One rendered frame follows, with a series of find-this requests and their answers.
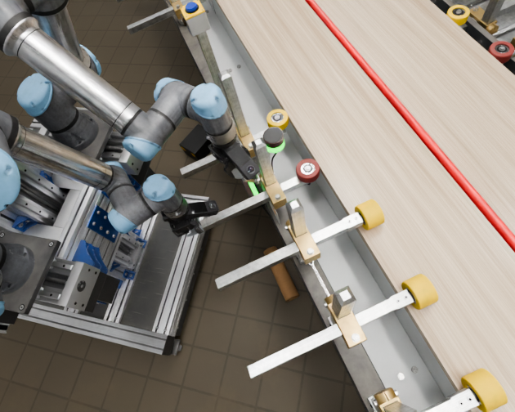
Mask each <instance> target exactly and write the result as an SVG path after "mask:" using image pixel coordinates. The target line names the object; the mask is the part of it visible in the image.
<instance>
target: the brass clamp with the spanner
mask: <svg viewBox="0 0 515 412"><path fill-rule="evenodd" d="M259 177H260V179H261V182H262V185H263V187H264V189H265V190H266V192H267V194H268V195H269V197H270V200H271V203H272V205H273V207H274V209H278V208H280V207H282V206H284V205H285V204H286V203H287V199H286V196H285V194H284V192H283V191H282V189H281V187H280V184H279V182H278V181H277V180H276V178H275V183H273V184H271V185H269V186H266V184H265V182H264V181H263V179H262V174H260V175H259ZM274 177H275V173H274ZM277 194H279V195H280V196H281V199H280V200H276V199H275V195H277Z"/></svg>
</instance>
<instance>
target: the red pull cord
mask: <svg viewBox="0 0 515 412"><path fill-rule="evenodd" d="M305 1H306V2H307V4H308V5H309V6H310V7H311V9H312V10H313V11H314V12H315V13H316V14H317V15H318V17H319V18H320V19H321V20H322V22H323V23H324V24H325V25H326V27H327V28H328V29H329V30H330V32H331V33H332V34H333V35H334V37H335V38H336V39H337V40H338V41H339V42H340V43H341V44H342V45H343V47H344V48H345V49H346V50H347V52H348V53H349V54H350V55H351V57H352V58H353V59H354V60H355V62H356V63H357V64H358V65H359V66H360V67H361V68H362V69H363V71H364V72H365V73H366V75H367V76H368V77H369V78H370V80H371V81H372V82H373V83H374V85H375V86H376V87H377V88H378V89H379V91H380V92H381V93H382V94H383V95H384V96H385V97H386V98H387V100H388V101H389V102H390V103H391V105H392V106H393V107H394V108H395V110H396V111H397V112H398V113H399V115H400V116H401V117H402V118H403V119H404V120H405V121H406V122H407V124H408V125H409V126H410V127H411V129H412V130H413V131H414V132H415V134H416V135H417V136H418V137H419V139H420V140H421V141H422V142H423V144H424V145H425V146H426V147H427V148H428V149H429V150H430V151H431V153H432V154H433V155H434V156H435V158H436V159H437V160H438V161H439V163H440V164H441V165H442V166H443V168H444V169H445V170H446V171H447V172H448V173H449V174H450V175H451V177H452V178H453V179H454V180H455V182H456V183H457V184H458V185H459V187H460V188H461V189H462V190H463V192H464V193H465V194H466V195H467V196H468V197H469V199H470V200H471V201H472V202H473V203H474V204H475V206H476V207H477V208H478V209H479V211H480V212H481V213H482V214H483V216H484V217H485V218H486V219H487V221H488V222H489V223H490V224H491V225H492V226H493V227H494V228H495V230H496V231H497V232H498V233H499V235H500V236H501V237H502V238H503V239H504V241H505V242H506V243H507V244H508V246H509V247H510V248H511V249H512V251H514V252H515V235H514V234H513V233H512V232H511V231H510V230H509V228H508V227H507V226H506V225H505V224H504V222H503V221H502V220H501V219H500V217H499V216H498V215H497V214H496V213H495V211H494V210H493V209H492V208H491V207H490V205H489V204H488V203H487V202H486V201H485V200H484V199H483V198H482V197H481V195H480V194H479V193H478V192H477V191H476V189H475V188H474V187H473V186H472V184H471V183H470V182H469V181H468V180H467V178H466V177H465V176H464V175H463V174H462V173H461V172H460V171H459V170H458V169H457V167H456V166H455V165H454V164H453V163H452V161H451V160H450V159H449V158H448V157H447V155H446V154H445V153H444V152H443V151H442V149H441V148H440V147H439V146H438V144H437V143H436V142H435V141H434V140H433V139H432V138H431V137H430V136H429V135H428V133H427V132H426V131H425V130H424V129H423V127H422V126H421V125H420V124H419V122H418V121H417V120H416V119H415V118H414V116H413V115H412V114H411V113H410V112H409V111H408V110H407V109H406V108H405V106H404V105H403V104H402V103H401V102H400V100H399V99H398V98H397V97H396V96H395V94H394V93H393V92H392V91H391V90H390V88H389V87H388V86H387V85H386V84H385V82H384V81H383V80H382V79H381V78H380V77H379V76H378V75H377V74H376V72H375V71H374V70H373V69H372V68H371V66H370V65H369V64H368V63H367V62H366V60H365V59H364V58H363V57H362V56H361V54H360V53H359V52H358V51H357V50H356V49H355V48H354V47H353V46H352V44H351V43H350V42H349V41H348V40H347V38H346V37H345V36H344V35H343V33H342V32H341V31H340V30H339V29H338V27H337V26H336V25H335V24H334V23H333V21H332V20H331V19H330V18H329V17H328V16H327V15H326V14H325V13H324V12H323V10H322V9H321V8H320V7H319V5H318V4H317V3H316V2H315V1H314V0H305Z"/></svg>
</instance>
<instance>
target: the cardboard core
mask: <svg viewBox="0 0 515 412"><path fill-rule="evenodd" d="M276 250H278V249H277V247H276V246H273V247H270V248H268V249H266V250H265V251H264V255H265V256H266V255H268V254H270V253H273V252H275V251H276ZM271 270H272V273H273V275H274V277H275V279H276V282H277V284H278V285H279V287H280V291H281V293H282V294H283V296H284V300H285V301H286V302H289V301H292V300H294V299H295V298H297V297H298V296H299V294H298V291H297V289H296V287H295V285H294V283H293V281H292V279H291V277H290V275H289V273H288V270H287V268H286V266H285V264H284V262H281V263H279V264H277V265H275V266H272V267H271Z"/></svg>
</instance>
